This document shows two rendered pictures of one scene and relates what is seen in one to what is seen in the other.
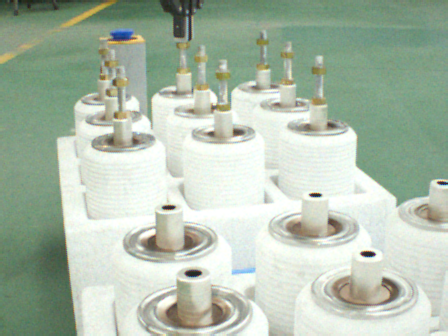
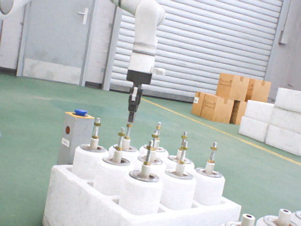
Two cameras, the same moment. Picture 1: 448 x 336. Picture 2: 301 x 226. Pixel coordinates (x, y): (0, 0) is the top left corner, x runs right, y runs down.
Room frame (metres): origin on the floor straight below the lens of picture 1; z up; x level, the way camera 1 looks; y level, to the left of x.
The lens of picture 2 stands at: (0.05, 0.54, 0.51)
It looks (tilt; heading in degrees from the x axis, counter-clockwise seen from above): 7 degrees down; 332
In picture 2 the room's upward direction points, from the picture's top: 11 degrees clockwise
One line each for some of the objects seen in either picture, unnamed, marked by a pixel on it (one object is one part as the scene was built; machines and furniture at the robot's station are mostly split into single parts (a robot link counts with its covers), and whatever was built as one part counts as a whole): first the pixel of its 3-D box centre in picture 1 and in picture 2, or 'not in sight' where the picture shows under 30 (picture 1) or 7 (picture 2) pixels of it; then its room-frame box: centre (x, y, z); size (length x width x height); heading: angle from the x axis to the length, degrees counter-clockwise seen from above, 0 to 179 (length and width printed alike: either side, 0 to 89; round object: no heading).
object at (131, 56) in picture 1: (124, 130); (71, 161); (1.23, 0.16, 0.16); 0.07 x 0.07 x 0.31; 13
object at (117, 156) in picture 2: (113, 108); (117, 156); (0.94, 0.14, 0.26); 0.02 x 0.02 x 0.03
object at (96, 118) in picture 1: (113, 118); (116, 161); (0.94, 0.14, 0.25); 0.08 x 0.08 x 0.01
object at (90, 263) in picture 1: (204, 225); (139, 214); (0.97, 0.02, 0.09); 0.39 x 0.39 x 0.18; 13
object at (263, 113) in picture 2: not in sight; (273, 114); (2.89, -2.37, 0.27); 0.39 x 0.39 x 0.18; 89
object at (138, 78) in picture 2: not in sight; (137, 84); (1.08, 0.05, 0.45); 0.08 x 0.08 x 0.09
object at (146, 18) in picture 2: not in sight; (147, 27); (1.07, 0.06, 0.62); 0.09 x 0.07 x 0.15; 136
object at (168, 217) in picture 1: (169, 227); (247, 224); (0.54, 0.04, 0.26); 0.02 x 0.02 x 0.03
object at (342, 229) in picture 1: (314, 228); (282, 225); (0.56, -0.08, 0.25); 0.08 x 0.08 x 0.01
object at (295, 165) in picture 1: (316, 198); (201, 204); (0.88, -0.12, 0.16); 0.10 x 0.10 x 0.18
